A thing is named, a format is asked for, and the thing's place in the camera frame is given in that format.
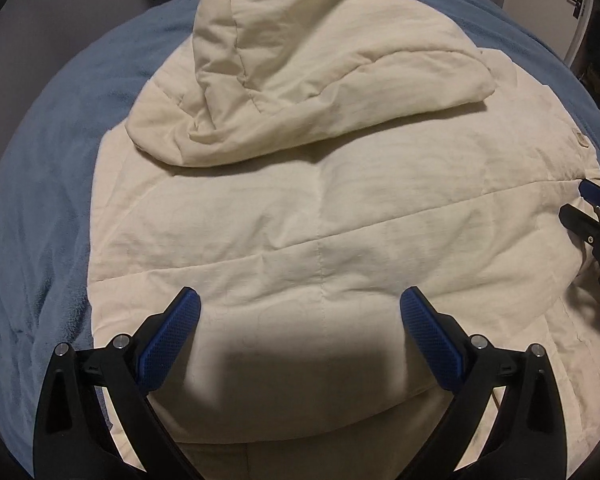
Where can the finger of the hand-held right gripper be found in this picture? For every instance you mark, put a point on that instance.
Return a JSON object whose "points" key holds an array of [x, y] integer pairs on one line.
{"points": [[592, 193], [577, 220]]}

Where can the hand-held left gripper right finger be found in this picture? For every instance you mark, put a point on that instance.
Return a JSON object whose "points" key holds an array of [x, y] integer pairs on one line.
{"points": [[430, 330]]}

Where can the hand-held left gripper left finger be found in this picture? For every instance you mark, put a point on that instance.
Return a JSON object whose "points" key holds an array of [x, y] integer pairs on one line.
{"points": [[172, 327]]}

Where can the cream hooded jacket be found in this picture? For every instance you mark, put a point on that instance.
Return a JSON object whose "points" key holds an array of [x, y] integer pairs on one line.
{"points": [[305, 210]]}

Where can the blue fleece blanket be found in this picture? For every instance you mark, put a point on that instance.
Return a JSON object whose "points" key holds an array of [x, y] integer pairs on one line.
{"points": [[45, 185]]}

